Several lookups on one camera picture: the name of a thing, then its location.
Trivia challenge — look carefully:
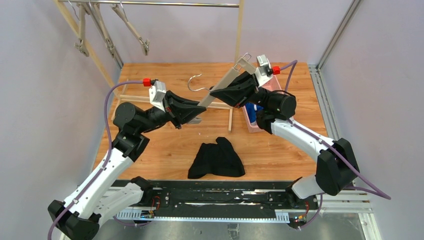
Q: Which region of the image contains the beige clip hanger cream underwear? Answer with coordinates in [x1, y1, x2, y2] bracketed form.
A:
[88, 2, 116, 58]

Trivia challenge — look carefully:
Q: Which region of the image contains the beige clip hanger blue underwear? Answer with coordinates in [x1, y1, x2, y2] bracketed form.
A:
[111, 2, 150, 56]

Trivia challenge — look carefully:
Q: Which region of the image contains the wooden clothes rack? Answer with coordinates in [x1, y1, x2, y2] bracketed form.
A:
[52, 0, 245, 133]

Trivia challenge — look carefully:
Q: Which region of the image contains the purple cable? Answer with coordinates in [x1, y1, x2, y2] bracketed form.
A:
[279, 59, 392, 201]
[47, 80, 145, 240]

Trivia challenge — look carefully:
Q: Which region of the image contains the empty beige clip hanger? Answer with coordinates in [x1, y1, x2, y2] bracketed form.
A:
[67, 0, 90, 57]

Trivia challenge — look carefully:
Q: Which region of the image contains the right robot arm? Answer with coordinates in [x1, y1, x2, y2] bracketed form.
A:
[210, 71, 359, 199]

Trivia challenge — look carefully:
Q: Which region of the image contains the aluminium frame post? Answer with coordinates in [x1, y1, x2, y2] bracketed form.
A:
[316, 0, 363, 72]

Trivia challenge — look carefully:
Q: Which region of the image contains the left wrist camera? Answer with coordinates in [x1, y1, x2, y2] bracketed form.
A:
[142, 78, 167, 112]

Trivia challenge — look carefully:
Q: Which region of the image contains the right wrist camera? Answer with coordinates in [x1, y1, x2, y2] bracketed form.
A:
[254, 54, 281, 87]

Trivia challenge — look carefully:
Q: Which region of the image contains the pink plastic basket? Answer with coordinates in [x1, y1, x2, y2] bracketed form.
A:
[241, 75, 282, 133]

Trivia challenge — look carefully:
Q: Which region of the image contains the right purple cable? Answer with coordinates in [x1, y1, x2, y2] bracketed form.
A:
[279, 59, 392, 201]

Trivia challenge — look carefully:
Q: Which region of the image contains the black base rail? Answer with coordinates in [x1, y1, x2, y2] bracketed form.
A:
[87, 178, 355, 221]

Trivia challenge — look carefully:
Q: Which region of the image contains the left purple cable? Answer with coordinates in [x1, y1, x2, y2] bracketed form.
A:
[47, 80, 145, 240]

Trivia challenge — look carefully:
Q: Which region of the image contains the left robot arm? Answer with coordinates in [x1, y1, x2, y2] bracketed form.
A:
[47, 90, 207, 240]

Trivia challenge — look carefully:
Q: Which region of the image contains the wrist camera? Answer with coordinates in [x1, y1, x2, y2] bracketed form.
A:
[142, 78, 167, 112]
[254, 54, 281, 87]

